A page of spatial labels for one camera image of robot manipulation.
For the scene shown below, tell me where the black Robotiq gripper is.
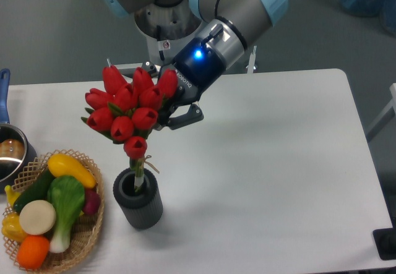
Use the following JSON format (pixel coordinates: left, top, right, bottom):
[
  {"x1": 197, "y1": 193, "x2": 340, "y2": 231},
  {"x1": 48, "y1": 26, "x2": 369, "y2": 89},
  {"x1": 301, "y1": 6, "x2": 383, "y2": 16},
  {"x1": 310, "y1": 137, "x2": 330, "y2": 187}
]
[{"x1": 141, "y1": 38, "x2": 223, "y2": 131}]

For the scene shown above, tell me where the red tulip bouquet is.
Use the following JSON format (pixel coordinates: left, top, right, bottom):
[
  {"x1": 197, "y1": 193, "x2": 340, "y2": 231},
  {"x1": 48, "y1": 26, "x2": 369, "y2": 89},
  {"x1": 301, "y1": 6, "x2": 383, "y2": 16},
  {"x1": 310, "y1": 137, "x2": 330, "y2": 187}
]
[{"x1": 82, "y1": 65, "x2": 178, "y2": 193}]

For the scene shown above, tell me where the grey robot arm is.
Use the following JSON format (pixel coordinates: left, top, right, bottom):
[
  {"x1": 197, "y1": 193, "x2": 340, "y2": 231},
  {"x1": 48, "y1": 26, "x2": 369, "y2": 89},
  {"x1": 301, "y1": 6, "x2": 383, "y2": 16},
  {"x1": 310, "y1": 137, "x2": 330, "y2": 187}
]
[{"x1": 104, "y1": 0, "x2": 288, "y2": 129}]

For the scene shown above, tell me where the grey ribbed vase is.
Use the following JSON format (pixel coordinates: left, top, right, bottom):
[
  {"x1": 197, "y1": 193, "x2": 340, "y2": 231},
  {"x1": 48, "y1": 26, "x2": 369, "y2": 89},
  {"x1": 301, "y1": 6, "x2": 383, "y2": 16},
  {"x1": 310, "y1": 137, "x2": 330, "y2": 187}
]
[{"x1": 113, "y1": 168, "x2": 163, "y2": 229}]

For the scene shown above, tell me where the yellow squash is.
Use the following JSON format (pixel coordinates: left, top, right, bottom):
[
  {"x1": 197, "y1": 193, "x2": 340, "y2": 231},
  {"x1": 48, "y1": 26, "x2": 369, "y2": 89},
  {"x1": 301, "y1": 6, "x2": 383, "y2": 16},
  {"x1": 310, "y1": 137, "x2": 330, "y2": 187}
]
[{"x1": 47, "y1": 153, "x2": 97, "y2": 189}]

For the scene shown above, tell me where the red radish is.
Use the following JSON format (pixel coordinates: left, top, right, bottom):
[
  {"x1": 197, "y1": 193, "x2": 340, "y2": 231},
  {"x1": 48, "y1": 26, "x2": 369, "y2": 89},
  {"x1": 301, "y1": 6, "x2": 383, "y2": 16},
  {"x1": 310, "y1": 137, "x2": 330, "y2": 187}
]
[{"x1": 82, "y1": 189, "x2": 101, "y2": 215}]

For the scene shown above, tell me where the green bok choy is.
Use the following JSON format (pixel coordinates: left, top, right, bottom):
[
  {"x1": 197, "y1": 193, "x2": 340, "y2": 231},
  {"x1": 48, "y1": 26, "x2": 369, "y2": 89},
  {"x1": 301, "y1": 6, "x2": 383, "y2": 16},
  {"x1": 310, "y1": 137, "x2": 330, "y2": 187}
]
[{"x1": 47, "y1": 175, "x2": 85, "y2": 254}]

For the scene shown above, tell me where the dark green cucumber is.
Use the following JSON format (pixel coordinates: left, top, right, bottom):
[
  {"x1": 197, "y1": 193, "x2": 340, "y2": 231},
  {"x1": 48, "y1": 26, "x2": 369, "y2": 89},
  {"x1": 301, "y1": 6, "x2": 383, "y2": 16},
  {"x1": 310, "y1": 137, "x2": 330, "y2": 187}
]
[{"x1": 12, "y1": 169, "x2": 55, "y2": 213}]

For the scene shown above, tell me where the cream round onion slice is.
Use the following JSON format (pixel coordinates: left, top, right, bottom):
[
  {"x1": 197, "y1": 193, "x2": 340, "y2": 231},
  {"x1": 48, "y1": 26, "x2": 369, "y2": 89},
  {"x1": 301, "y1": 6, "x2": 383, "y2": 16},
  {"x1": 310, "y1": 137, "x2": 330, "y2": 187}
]
[{"x1": 19, "y1": 200, "x2": 56, "y2": 235}]

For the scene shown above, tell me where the yellow banana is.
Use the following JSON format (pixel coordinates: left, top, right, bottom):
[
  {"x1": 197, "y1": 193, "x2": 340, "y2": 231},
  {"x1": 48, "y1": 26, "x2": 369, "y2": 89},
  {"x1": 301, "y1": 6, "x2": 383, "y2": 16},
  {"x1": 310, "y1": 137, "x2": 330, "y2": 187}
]
[{"x1": 4, "y1": 185, "x2": 20, "y2": 207}]

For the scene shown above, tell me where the yellow bell pepper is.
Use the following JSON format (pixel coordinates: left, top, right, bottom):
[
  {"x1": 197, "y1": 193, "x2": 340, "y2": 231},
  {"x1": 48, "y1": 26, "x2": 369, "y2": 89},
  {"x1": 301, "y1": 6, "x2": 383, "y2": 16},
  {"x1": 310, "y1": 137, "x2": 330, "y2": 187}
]
[{"x1": 1, "y1": 212, "x2": 28, "y2": 243}]

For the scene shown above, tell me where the orange fruit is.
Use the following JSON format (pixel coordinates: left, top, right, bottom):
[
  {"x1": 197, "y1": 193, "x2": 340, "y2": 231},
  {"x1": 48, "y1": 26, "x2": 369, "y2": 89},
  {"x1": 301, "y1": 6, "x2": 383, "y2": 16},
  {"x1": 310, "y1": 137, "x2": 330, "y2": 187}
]
[{"x1": 17, "y1": 235, "x2": 50, "y2": 270}]

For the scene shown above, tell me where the black box at table edge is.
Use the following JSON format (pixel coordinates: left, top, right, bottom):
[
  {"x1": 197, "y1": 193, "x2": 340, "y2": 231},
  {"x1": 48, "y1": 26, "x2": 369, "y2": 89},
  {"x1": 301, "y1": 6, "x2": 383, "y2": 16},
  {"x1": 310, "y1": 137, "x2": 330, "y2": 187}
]
[{"x1": 372, "y1": 228, "x2": 395, "y2": 260}]

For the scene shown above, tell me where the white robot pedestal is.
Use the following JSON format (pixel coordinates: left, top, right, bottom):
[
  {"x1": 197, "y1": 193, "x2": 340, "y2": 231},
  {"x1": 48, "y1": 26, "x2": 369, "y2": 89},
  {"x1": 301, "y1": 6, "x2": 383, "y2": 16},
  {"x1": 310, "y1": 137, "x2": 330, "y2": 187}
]
[{"x1": 107, "y1": 35, "x2": 192, "y2": 78}]

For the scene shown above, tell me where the blue-handled saucepan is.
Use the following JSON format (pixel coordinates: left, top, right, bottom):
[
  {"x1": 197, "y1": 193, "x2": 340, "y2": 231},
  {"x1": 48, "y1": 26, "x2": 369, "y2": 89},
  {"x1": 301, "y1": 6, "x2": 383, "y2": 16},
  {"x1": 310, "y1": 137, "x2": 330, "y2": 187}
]
[{"x1": 1, "y1": 69, "x2": 37, "y2": 194}]

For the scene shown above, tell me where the white furniture frame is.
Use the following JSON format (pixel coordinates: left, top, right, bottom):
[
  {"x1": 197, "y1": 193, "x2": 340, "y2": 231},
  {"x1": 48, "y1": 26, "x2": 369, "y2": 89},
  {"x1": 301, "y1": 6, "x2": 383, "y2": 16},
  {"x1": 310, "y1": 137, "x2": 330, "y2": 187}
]
[{"x1": 366, "y1": 83, "x2": 395, "y2": 143}]

